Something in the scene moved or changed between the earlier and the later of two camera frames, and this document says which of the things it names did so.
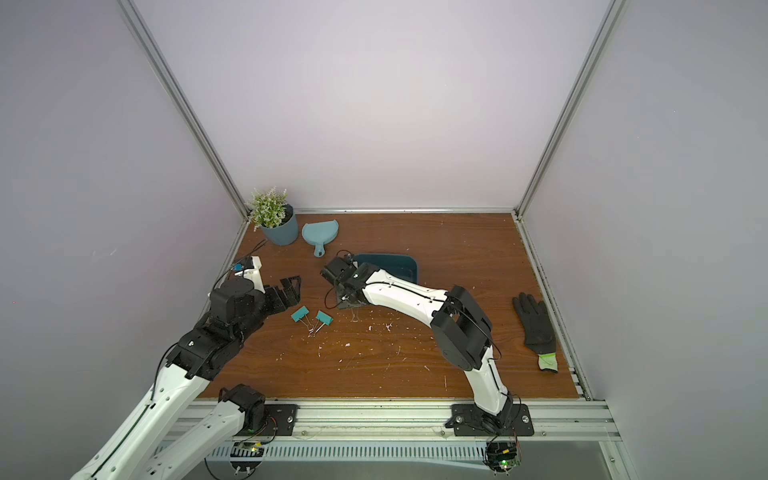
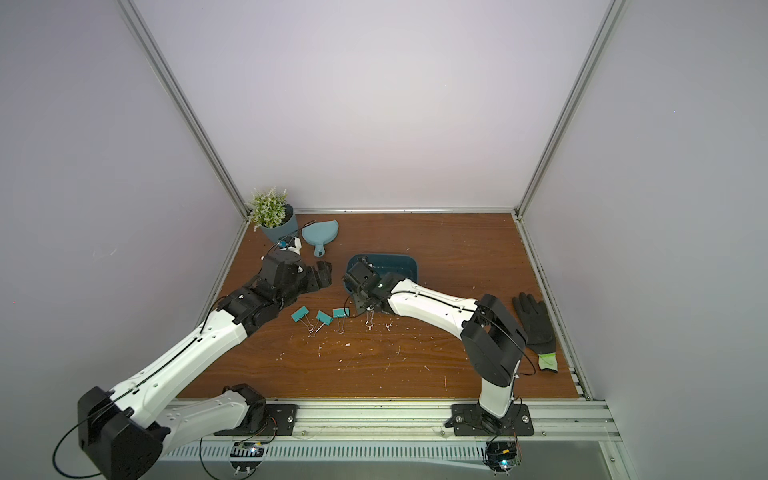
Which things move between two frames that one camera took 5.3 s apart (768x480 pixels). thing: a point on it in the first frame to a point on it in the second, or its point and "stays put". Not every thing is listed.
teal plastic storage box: x=400 y=266 stays put
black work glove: x=538 y=330 stays put
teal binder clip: x=300 y=315 stays put
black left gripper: x=291 y=297 to x=324 y=276
